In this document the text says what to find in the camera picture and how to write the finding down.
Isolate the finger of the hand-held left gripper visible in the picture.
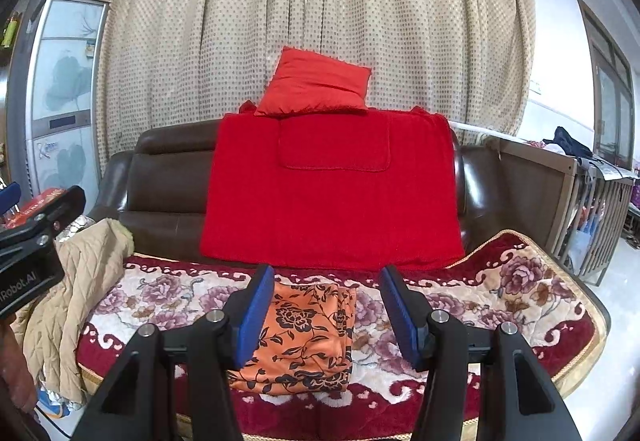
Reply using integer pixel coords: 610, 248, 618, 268
0, 185, 87, 242
0, 181, 22, 214

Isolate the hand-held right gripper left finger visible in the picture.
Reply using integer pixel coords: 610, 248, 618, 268
70, 265, 276, 441

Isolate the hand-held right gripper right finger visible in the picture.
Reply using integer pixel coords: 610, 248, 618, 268
380, 265, 583, 441

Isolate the orange floral garment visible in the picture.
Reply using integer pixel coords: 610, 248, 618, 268
227, 282, 358, 394

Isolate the person's left forearm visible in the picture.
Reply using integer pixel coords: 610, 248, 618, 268
0, 316, 38, 441

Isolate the red box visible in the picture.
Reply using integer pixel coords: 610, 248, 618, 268
10, 188, 68, 227

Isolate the silver foil bag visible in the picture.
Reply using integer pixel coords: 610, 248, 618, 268
55, 216, 96, 247

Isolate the beige quilted jacket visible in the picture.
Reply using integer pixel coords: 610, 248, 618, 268
12, 218, 136, 407

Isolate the brown leather sofa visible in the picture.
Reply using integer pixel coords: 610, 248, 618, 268
97, 118, 506, 262

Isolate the white floral refrigerator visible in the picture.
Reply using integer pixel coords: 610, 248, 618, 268
5, 0, 111, 202

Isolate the floral plush blanket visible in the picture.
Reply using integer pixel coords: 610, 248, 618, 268
75, 228, 613, 441

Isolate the red blanket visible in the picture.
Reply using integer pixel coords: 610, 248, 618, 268
199, 104, 466, 272

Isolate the blue patterned cloth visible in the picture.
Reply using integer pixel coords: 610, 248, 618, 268
37, 386, 86, 422

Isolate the yellow-green bottle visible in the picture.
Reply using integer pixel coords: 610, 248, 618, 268
2, 11, 21, 49

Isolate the wooden crib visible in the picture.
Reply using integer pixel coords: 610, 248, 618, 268
492, 136, 640, 282

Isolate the beige dotted curtain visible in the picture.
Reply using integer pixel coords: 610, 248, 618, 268
85, 0, 313, 157
305, 0, 538, 149

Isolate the red pillow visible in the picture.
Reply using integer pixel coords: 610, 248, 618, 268
254, 46, 373, 117

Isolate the dark clothing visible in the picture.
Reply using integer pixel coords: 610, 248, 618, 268
542, 126, 596, 159

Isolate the wooden glazed door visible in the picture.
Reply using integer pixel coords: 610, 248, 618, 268
575, 0, 640, 172

